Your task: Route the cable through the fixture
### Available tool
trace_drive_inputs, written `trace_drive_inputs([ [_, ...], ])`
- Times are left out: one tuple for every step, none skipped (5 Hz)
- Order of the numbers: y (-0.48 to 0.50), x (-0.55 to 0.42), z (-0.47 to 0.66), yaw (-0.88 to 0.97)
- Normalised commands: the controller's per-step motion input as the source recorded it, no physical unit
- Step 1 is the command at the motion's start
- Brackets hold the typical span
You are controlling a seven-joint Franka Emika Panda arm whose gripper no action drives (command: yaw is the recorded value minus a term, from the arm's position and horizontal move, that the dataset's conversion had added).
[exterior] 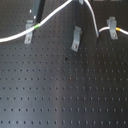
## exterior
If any right grey cable clip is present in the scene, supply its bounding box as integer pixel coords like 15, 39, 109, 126
107, 17, 118, 40

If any white cable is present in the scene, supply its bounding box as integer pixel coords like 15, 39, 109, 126
0, 0, 128, 44

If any middle grey cable clip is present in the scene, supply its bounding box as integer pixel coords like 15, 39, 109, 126
71, 26, 82, 52

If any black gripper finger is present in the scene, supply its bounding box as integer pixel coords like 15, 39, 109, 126
31, 0, 45, 23

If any left grey cable clip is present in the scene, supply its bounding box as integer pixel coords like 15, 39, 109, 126
24, 20, 34, 44

